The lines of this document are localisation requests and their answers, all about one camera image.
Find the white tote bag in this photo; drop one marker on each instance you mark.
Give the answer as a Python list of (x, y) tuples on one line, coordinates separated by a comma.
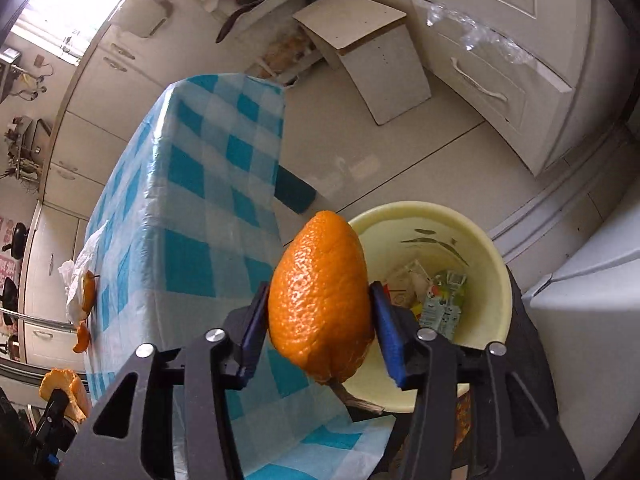
[(150, 15)]

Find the pale yellow bucket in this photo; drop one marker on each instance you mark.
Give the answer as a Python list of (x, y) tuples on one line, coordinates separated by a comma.
[(475, 260)]

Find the large orange peel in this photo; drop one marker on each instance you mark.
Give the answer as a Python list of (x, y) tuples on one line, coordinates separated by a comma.
[(320, 300)]

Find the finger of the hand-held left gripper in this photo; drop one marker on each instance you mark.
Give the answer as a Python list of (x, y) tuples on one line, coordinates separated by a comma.
[(50, 420)]

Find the white refrigerator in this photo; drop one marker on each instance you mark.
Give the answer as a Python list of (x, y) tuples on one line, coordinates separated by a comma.
[(590, 285)]

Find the white wooden stool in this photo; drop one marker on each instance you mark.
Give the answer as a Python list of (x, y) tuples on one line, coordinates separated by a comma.
[(370, 50)]

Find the cream stove drawer cabinet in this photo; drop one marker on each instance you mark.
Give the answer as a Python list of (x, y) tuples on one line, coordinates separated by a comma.
[(45, 270)]

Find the crushed green white carton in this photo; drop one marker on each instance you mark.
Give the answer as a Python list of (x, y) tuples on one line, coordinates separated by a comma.
[(445, 305)]

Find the yellow red paper box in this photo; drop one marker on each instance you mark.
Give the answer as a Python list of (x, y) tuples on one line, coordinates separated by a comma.
[(407, 282)]

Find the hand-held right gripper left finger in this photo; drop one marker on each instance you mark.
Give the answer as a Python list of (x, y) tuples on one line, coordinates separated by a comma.
[(250, 345)]

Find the metal sliding door frame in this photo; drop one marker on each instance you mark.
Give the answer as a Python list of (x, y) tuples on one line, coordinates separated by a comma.
[(30, 318)]

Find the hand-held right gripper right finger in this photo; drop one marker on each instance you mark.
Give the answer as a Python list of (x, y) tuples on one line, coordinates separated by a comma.
[(390, 340)]

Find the blue checked plastic tablecloth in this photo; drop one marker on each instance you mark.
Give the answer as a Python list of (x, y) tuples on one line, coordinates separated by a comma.
[(200, 235)]

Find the wall utensil rack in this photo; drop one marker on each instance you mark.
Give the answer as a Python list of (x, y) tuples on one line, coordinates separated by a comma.
[(25, 145)]

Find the black wok with lid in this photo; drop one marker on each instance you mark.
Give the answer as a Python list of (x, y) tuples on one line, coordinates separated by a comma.
[(20, 235)]

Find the cream panelled drawer cabinet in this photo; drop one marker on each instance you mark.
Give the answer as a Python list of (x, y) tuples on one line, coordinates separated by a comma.
[(500, 60)]

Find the kitchen window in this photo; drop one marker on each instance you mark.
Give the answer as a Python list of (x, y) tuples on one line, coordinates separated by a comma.
[(60, 10)]

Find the cream base cabinet row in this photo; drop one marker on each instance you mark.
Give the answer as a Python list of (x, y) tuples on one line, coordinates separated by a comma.
[(100, 110)]

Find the crumpled white paper wrapper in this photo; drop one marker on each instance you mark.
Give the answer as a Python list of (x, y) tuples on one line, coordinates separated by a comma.
[(75, 270)]

